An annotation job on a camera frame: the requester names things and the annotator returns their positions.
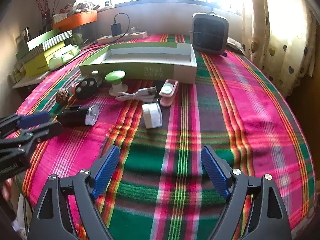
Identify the brown carved walnut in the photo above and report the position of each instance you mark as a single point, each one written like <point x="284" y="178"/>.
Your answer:
<point x="62" y="96"/>

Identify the green striped box lid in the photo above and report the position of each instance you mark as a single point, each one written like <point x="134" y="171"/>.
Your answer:
<point x="50" y="40"/>

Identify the green tissue pack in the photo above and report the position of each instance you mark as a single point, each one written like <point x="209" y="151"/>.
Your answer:
<point x="65" y="55"/>

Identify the black round remote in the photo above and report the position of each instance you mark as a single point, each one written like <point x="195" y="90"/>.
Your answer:
<point x="86" y="88"/>

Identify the red dried branches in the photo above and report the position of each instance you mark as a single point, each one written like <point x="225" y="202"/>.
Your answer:
<point x="46" y="2"/>

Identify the white side shelf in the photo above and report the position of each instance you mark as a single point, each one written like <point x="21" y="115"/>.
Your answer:
<point x="27" y="81"/>

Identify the white power plug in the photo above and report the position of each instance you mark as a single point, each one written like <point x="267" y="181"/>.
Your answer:
<point x="135" y="30"/>

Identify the person's left hand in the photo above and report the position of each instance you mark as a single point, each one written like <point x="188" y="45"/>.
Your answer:
<point x="8" y="188"/>

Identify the black handheld flashlight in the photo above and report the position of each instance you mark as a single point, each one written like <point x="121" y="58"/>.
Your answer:
<point x="72" y="116"/>

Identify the black charger adapter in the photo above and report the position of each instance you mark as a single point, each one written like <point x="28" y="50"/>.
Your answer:
<point x="116" y="29"/>

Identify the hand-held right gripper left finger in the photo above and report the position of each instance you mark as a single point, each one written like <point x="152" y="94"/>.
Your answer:
<point x="107" y="170"/>

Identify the small translucent white jar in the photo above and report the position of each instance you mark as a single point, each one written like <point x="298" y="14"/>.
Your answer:
<point x="153" y="116"/>

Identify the small white round device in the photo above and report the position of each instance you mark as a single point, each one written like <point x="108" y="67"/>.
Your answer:
<point x="95" y="72"/>

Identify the pink case with round dial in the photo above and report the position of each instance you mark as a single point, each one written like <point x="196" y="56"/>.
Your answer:
<point x="168" y="92"/>

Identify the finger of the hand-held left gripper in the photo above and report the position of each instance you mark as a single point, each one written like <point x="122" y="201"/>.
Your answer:
<point x="35" y="119"/>
<point x="50" y="128"/>

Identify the orange tray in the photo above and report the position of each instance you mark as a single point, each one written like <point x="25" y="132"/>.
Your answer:
<point x="80" y="18"/>

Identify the yellow-green box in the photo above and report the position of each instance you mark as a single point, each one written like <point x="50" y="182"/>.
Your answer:
<point x="37" y="65"/>

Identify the green white cardboard box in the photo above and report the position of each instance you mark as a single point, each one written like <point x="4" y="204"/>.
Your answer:
<point x="150" y="60"/>

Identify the pile of bags and papers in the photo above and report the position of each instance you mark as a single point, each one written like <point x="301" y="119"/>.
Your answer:
<point x="82" y="3"/>

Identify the green white mushroom gadget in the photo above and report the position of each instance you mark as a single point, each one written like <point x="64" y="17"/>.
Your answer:
<point x="115" y="76"/>

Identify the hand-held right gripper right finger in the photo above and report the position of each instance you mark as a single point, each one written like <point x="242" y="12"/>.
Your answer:
<point x="215" y="170"/>

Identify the cream heart print curtain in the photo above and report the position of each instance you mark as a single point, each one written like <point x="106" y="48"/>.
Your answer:
<point x="280" y="30"/>

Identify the grey black space heater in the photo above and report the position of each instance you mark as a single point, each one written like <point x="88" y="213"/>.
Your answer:
<point x="210" y="33"/>

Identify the pink green plaid blanket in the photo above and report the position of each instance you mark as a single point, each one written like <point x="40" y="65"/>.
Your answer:
<point x="225" y="105"/>

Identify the white power strip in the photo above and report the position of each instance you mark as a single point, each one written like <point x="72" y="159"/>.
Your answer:
<point x="112" y="38"/>

